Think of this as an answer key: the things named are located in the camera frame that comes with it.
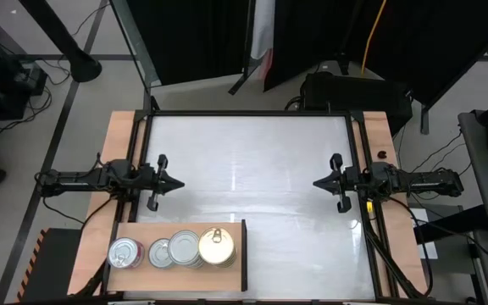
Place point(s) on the black pole with round base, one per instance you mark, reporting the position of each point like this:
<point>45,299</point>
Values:
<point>84,65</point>

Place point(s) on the black clamp knob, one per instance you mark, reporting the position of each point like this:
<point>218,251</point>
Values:
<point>381,153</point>

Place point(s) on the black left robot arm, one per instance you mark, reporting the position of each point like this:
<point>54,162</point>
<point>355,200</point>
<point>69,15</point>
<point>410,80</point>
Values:
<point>79,178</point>

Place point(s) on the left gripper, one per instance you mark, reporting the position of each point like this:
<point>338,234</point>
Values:
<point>153,180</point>

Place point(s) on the black curtain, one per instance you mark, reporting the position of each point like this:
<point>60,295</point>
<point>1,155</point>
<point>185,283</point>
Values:
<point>430,38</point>
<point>184,38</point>
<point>307,38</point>

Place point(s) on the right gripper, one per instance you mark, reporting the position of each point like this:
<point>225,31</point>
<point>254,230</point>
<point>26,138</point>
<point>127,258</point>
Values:
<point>345,180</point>

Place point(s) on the tall red label can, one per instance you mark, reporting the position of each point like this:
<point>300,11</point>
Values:
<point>124,253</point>

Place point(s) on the black computer case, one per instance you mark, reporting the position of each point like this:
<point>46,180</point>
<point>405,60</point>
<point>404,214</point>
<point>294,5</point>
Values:
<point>2,76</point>

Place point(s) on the black platform with hazard stripes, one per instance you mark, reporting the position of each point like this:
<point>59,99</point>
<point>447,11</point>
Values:
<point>53,262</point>

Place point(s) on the white cloth with pink trim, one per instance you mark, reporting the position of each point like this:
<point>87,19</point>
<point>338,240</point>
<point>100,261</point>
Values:
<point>263,29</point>

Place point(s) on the teal label tuna can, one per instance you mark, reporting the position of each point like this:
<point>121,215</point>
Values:
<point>157,254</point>

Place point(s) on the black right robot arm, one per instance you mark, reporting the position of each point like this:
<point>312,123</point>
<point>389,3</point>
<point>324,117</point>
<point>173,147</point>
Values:
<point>417,181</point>

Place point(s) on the black equipment case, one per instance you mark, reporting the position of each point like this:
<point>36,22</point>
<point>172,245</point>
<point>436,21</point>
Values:
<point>354,97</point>

